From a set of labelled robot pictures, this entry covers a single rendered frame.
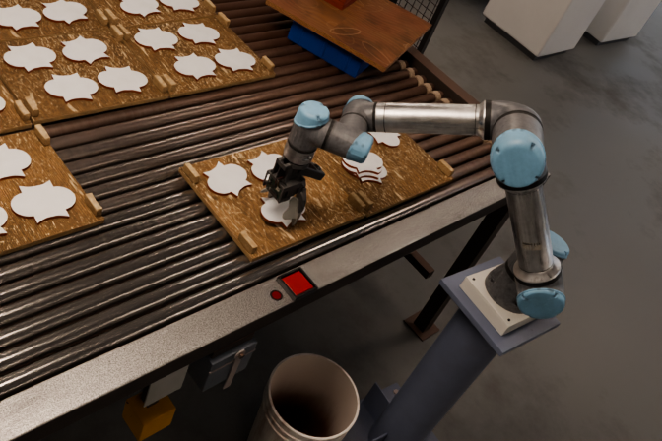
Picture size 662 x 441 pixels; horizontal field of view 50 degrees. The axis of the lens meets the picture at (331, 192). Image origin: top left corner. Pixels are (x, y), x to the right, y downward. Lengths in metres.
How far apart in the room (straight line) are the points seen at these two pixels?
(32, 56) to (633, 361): 2.91
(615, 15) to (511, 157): 4.95
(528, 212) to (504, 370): 1.61
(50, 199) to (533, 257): 1.16
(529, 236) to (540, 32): 4.00
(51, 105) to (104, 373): 0.83
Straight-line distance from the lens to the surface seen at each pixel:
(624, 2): 6.45
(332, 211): 1.97
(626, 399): 3.54
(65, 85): 2.13
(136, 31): 2.43
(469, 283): 2.04
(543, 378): 3.31
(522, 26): 5.71
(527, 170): 1.59
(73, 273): 1.68
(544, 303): 1.84
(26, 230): 1.73
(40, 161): 1.89
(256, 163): 2.01
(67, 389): 1.52
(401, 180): 2.19
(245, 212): 1.87
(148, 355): 1.57
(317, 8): 2.68
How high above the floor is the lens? 2.22
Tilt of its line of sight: 39 degrees down
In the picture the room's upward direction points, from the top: 25 degrees clockwise
